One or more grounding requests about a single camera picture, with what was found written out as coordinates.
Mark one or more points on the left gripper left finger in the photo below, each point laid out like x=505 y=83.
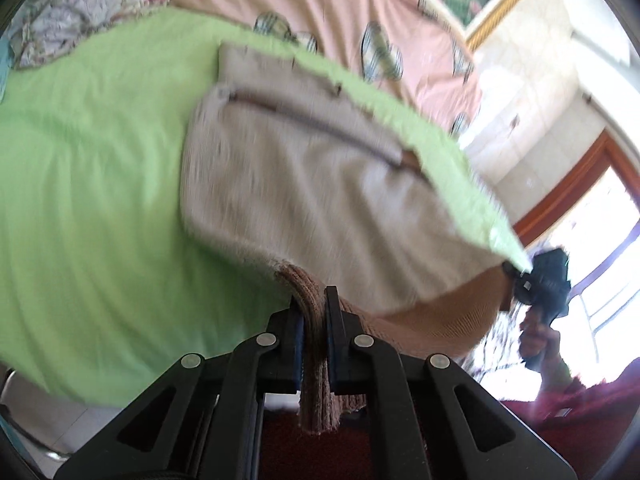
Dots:
x=201 y=419

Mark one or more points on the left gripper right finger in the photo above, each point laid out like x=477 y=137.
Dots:
x=428 y=419

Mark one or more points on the beige knit sweater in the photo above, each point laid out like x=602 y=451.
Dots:
x=284 y=174

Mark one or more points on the right forearm red sleeve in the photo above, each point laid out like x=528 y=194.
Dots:
x=583 y=424

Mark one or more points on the person's right hand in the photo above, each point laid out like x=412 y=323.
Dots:
x=539 y=343

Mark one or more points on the green bed sheet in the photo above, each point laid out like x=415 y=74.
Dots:
x=101 y=288

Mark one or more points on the pink heart-pattern duvet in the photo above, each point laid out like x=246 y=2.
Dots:
x=400 y=46

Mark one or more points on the floral ruffled pillow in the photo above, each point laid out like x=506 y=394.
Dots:
x=44 y=30

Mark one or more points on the brown wooden window frame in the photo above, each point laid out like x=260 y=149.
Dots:
x=605 y=153

